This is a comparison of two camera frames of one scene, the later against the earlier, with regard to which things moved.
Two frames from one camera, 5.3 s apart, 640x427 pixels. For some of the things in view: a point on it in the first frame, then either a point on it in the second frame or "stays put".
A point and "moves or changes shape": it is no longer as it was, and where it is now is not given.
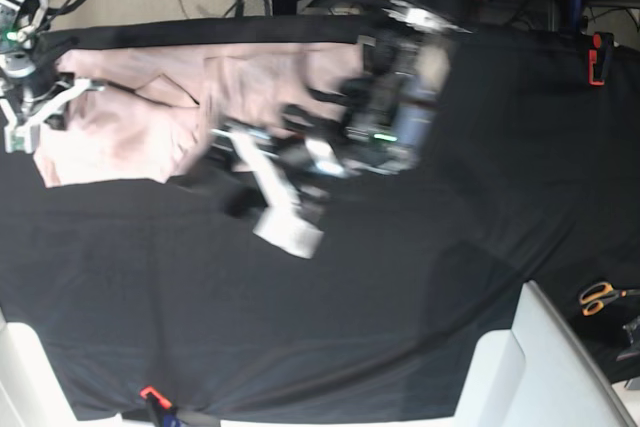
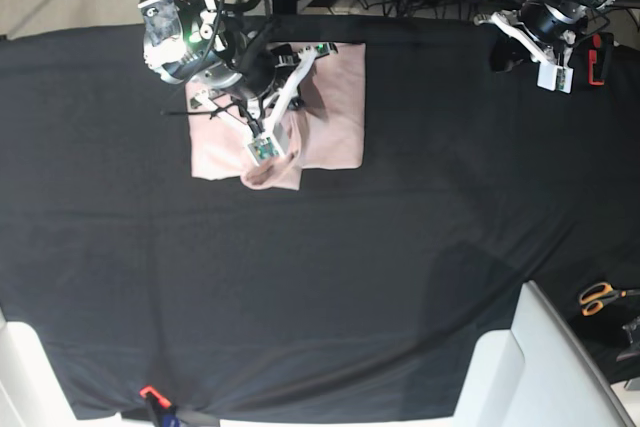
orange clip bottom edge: [166, 403] stays put
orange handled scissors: [593, 297] stays put
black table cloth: [180, 310] stays put
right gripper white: [285, 225] to [517, 49]
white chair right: [538, 373] stays put
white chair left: [31, 392] stays put
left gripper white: [19, 136] to [264, 144]
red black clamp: [598, 57] stays put
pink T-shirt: [144, 113] moves or changes shape
